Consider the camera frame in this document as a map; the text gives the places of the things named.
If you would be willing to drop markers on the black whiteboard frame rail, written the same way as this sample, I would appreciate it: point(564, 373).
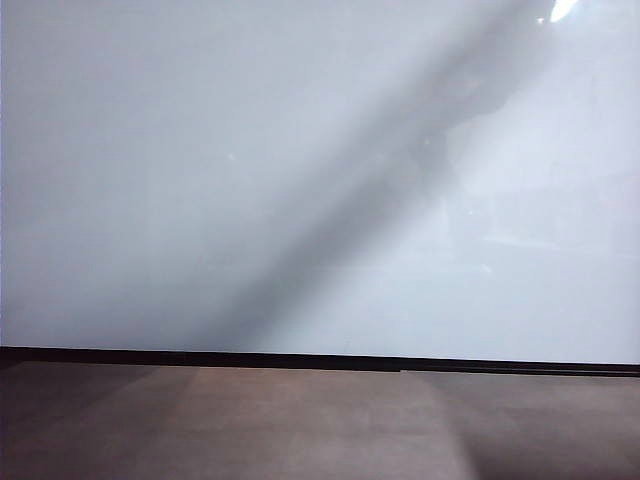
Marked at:
point(300, 360)

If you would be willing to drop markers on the white glossy whiteboard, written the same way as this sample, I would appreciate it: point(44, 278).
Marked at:
point(150, 175)

